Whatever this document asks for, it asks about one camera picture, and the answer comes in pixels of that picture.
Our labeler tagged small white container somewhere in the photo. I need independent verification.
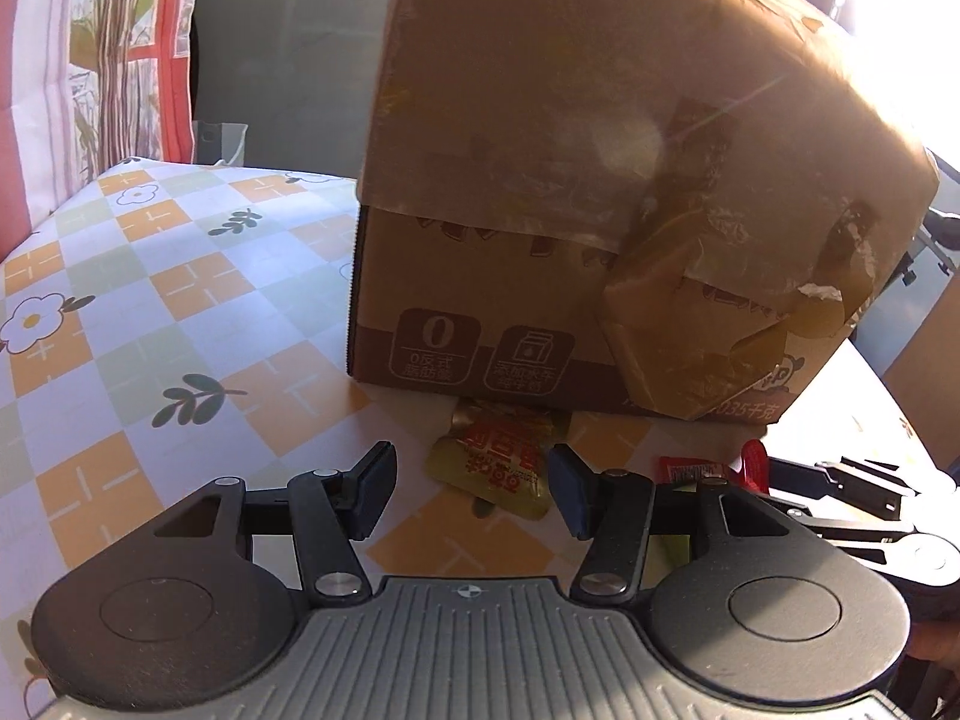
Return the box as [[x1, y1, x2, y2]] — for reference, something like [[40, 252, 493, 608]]
[[192, 120, 250, 167]]

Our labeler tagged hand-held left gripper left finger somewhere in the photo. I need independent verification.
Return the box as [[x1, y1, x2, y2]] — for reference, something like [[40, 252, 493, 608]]
[[154, 441, 397, 608]]

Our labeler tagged checkered floral tablecloth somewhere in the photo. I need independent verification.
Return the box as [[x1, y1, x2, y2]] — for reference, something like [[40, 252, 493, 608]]
[[0, 156, 955, 695]]

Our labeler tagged golden yellow snack packet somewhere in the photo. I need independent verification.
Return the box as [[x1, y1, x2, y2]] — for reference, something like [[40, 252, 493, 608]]
[[424, 398, 572, 523]]

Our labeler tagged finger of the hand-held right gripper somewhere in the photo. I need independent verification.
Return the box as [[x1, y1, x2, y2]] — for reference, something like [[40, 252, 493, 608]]
[[766, 454, 960, 522], [787, 502, 912, 567]]

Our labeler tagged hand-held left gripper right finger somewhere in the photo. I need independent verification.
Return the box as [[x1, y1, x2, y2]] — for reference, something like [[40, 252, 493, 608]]
[[547, 444, 788, 611]]

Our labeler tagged printed pink curtain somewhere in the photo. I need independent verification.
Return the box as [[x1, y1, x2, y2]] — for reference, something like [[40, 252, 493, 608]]
[[0, 0, 205, 265]]

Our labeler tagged brown cardboard box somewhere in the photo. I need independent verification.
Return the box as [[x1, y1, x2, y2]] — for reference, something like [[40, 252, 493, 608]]
[[346, 0, 940, 422]]

